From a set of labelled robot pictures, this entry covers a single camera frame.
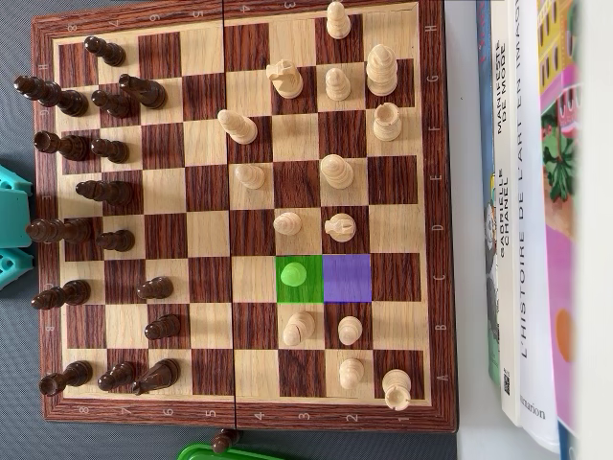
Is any light wooden knight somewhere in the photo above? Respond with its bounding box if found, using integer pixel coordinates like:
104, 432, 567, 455
265, 57, 305, 101
324, 213, 358, 242

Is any light wooden king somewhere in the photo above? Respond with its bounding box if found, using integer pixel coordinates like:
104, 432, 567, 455
366, 43, 400, 96

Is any dark wooden rook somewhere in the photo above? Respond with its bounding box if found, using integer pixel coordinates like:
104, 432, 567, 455
34, 130, 92, 162
38, 360, 94, 397

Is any light wooden bishop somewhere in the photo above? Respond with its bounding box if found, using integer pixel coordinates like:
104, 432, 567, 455
216, 108, 259, 145
282, 310, 316, 347

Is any dark wooden pawn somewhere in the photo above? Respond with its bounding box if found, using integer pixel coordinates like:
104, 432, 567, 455
97, 361, 137, 392
90, 89, 135, 120
212, 428, 242, 454
83, 35, 127, 67
144, 314, 181, 341
95, 229, 136, 253
90, 137, 129, 163
135, 276, 174, 301

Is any dark wooden queen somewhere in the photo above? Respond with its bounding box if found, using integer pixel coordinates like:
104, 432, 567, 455
25, 218, 95, 246

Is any white art history book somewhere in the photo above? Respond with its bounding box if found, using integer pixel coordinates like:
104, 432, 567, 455
507, 0, 561, 454

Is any pink colourful illustrated book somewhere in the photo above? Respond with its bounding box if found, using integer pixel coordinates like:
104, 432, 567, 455
534, 0, 583, 460

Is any light wooden rook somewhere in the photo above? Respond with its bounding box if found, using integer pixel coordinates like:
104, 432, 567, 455
381, 368, 413, 412
372, 103, 401, 143

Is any wooden chessboard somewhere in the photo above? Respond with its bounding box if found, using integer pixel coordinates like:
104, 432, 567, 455
29, 0, 460, 436

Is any green plastic tray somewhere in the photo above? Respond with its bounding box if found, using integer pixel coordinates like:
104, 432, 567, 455
177, 443, 272, 460

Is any stack of books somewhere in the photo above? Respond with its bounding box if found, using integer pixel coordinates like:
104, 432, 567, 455
490, 0, 523, 427

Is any blue book with panda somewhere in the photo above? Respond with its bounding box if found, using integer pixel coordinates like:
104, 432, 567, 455
475, 0, 504, 384

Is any light wooden pawn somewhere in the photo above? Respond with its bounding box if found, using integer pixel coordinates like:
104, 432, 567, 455
273, 211, 303, 237
338, 357, 365, 390
337, 315, 363, 347
280, 262, 307, 288
327, 0, 351, 40
233, 163, 266, 191
324, 66, 352, 102

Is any dark wooden king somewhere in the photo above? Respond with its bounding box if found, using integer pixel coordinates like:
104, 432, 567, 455
12, 75, 90, 118

